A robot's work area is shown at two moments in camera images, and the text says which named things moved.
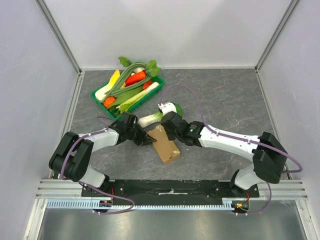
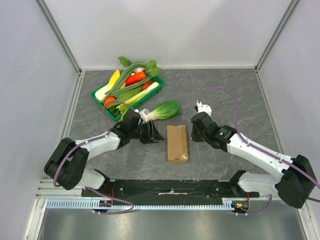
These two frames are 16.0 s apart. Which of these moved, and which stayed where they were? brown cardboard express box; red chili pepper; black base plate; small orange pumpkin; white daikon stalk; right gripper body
Moved: right gripper body; brown cardboard express box
Stayed: white daikon stalk; black base plate; red chili pepper; small orange pumpkin
